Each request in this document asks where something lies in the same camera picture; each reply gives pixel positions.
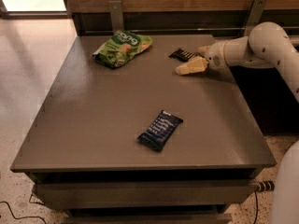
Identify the black chocolate rxbar wrapper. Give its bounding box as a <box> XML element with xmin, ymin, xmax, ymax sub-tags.
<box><xmin>169</xmin><ymin>48</ymin><xmax>200</xmax><ymax>63</ymax></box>

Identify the blue blueberry rxbar wrapper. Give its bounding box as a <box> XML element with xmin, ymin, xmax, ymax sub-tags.
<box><xmin>136</xmin><ymin>110</ymin><xmax>183</xmax><ymax>151</ymax></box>

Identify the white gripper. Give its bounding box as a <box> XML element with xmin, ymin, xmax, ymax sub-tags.
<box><xmin>176</xmin><ymin>41</ymin><xmax>229</xmax><ymax>76</ymax></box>

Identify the grey drawer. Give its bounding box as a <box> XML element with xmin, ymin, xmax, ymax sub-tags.
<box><xmin>34</xmin><ymin>180</ymin><xmax>255</xmax><ymax>210</ymax></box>
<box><xmin>63</xmin><ymin>214</ymin><xmax>232</xmax><ymax>224</ymax></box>

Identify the black floor cable left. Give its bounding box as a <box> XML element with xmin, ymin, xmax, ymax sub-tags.
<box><xmin>0</xmin><ymin>192</ymin><xmax>49</xmax><ymax>224</ymax></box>

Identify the grey drawer cabinet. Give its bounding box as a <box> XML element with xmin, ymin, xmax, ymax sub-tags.
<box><xmin>11</xmin><ymin>35</ymin><xmax>275</xmax><ymax>217</ymax></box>

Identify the lower grey drawer front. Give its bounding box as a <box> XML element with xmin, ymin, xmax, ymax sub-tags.
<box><xmin>63</xmin><ymin>214</ymin><xmax>232</xmax><ymax>224</ymax></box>

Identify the green chip bag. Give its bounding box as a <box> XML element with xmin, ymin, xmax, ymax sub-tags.
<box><xmin>93</xmin><ymin>31</ymin><xmax>152</xmax><ymax>68</ymax></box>

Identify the metal bracket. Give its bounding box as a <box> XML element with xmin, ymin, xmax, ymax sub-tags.
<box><xmin>108</xmin><ymin>0</ymin><xmax>124</xmax><ymax>34</ymax></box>
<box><xmin>243</xmin><ymin>0</ymin><xmax>267</xmax><ymax>35</ymax></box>

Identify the right metal bracket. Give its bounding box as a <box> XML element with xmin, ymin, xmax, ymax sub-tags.
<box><xmin>243</xmin><ymin>0</ymin><xmax>267</xmax><ymax>35</ymax></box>

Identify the upper grey drawer front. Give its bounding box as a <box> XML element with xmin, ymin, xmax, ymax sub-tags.
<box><xmin>34</xmin><ymin>180</ymin><xmax>255</xmax><ymax>210</ymax></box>

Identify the black cable right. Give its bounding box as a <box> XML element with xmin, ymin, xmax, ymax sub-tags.
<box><xmin>253</xmin><ymin>191</ymin><xmax>260</xmax><ymax>224</ymax></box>

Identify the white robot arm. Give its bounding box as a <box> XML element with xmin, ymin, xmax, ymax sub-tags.
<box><xmin>176</xmin><ymin>21</ymin><xmax>299</xmax><ymax>224</ymax></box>

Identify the left metal bracket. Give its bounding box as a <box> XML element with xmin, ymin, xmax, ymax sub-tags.
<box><xmin>108</xmin><ymin>0</ymin><xmax>124</xmax><ymax>34</ymax></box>

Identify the black white striped handle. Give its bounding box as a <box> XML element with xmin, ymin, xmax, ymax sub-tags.
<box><xmin>257</xmin><ymin>180</ymin><xmax>275</xmax><ymax>192</ymax></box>

